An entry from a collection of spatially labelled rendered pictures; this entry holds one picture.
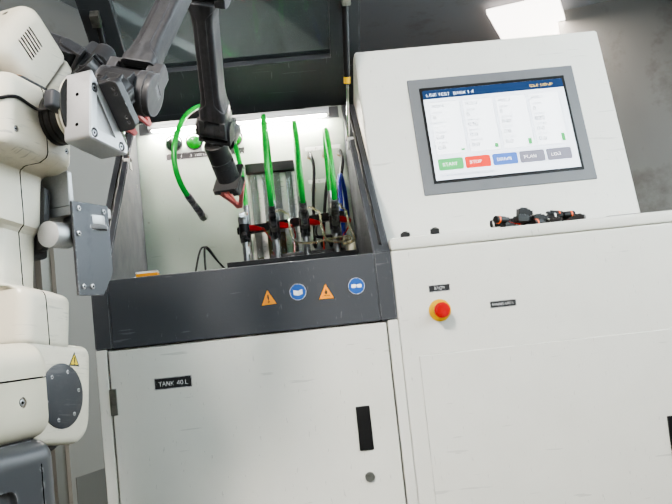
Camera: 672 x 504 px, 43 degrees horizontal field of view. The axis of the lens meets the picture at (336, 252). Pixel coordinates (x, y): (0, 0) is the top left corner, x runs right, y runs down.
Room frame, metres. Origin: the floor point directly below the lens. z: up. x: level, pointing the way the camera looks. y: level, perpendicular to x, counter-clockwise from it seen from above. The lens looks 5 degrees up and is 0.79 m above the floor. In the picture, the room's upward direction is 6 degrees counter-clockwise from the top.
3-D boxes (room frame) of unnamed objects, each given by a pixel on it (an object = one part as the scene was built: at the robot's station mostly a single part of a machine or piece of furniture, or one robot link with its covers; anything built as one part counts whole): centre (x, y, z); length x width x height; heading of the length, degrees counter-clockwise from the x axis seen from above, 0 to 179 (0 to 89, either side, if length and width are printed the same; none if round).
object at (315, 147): (2.50, 0.01, 1.20); 0.13 x 0.03 x 0.31; 93
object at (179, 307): (1.99, 0.22, 0.87); 0.62 x 0.04 x 0.16; 93
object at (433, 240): (2.11, -0.47, 0.96); 0.70 x 0.22 x 0.03; 93
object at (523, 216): (2.11, -0.51, 1.01); 0.23 x 0.11 x 0.06; 93
